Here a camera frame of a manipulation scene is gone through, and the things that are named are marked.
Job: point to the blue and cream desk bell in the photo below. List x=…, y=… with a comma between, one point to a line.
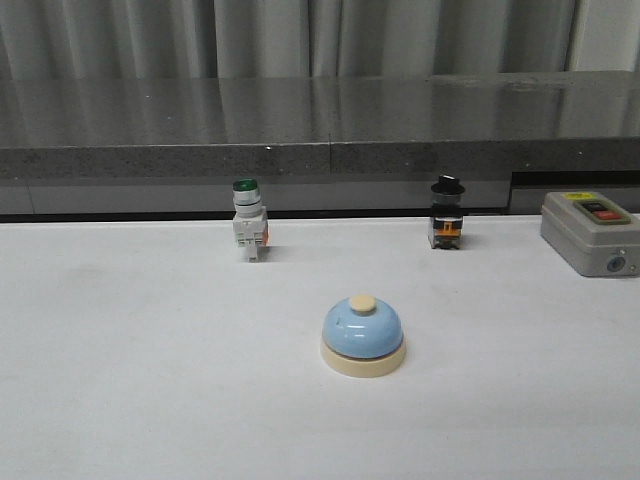
x=362, y=337

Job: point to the green-capped white push button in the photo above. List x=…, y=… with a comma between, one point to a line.
x=250, y=222

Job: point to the grey stone counter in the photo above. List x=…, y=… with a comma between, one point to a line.
x=122, y=149

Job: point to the grey curtain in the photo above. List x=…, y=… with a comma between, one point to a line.
x=270, y=39

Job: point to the black selector switch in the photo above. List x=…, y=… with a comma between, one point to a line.
x=446, y=221

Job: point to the grey on-off switch box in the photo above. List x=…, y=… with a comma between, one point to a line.
x=595, y=235

